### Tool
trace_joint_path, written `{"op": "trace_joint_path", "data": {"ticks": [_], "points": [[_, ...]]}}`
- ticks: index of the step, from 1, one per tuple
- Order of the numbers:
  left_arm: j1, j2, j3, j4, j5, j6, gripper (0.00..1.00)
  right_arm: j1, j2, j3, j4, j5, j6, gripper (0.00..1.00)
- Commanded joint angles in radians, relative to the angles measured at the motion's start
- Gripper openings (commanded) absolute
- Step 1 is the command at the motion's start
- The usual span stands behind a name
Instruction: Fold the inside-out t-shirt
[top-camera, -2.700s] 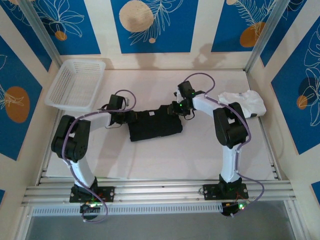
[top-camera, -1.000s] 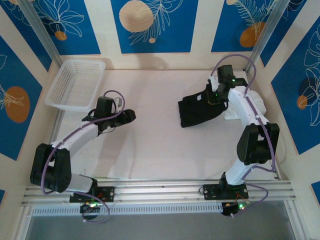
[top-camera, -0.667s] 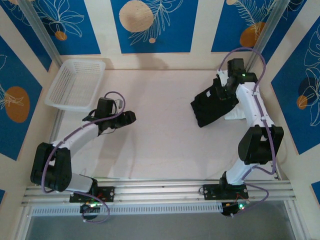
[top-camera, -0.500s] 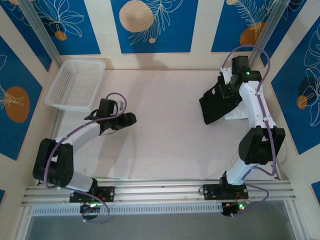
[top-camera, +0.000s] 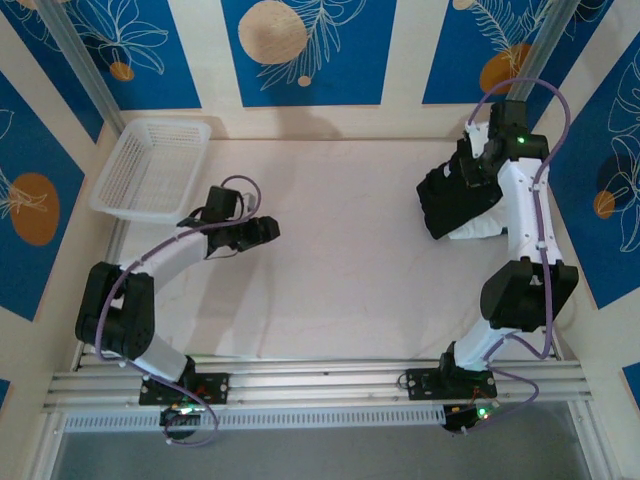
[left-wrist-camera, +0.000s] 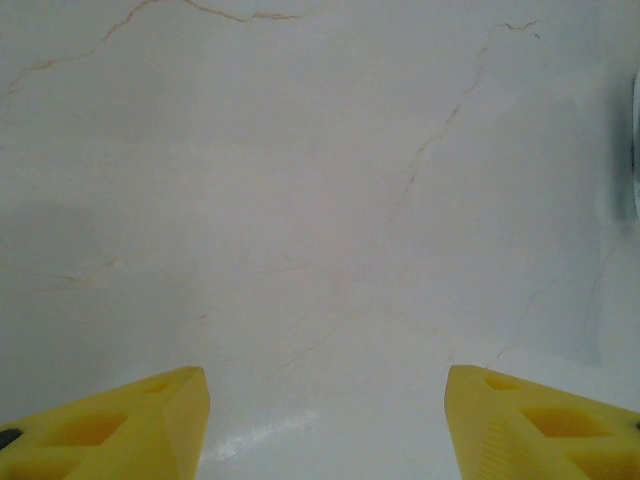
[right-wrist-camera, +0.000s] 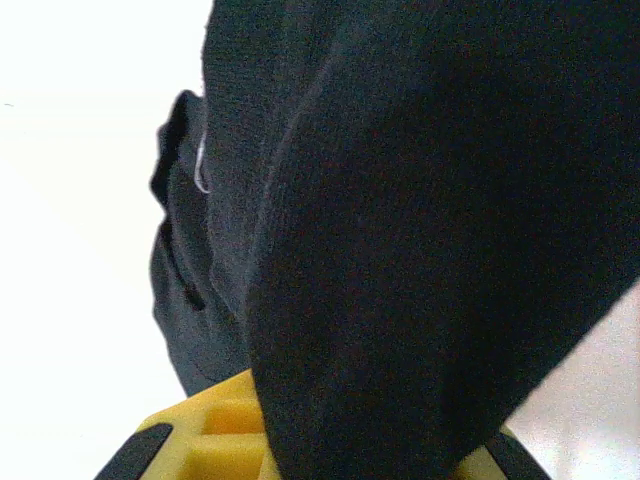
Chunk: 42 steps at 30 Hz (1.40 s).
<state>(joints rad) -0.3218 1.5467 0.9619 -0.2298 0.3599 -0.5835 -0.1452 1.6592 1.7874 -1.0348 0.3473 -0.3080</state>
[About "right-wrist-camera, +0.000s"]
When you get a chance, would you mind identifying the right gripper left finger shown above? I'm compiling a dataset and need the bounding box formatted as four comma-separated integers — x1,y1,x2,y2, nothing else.
93,368,275,480

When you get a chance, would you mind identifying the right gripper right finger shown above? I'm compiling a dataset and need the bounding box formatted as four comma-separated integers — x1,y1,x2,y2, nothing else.
448,424,552,480

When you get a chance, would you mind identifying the black floral print t-shirt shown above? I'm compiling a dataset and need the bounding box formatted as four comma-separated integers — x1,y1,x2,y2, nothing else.
148,0,640,480

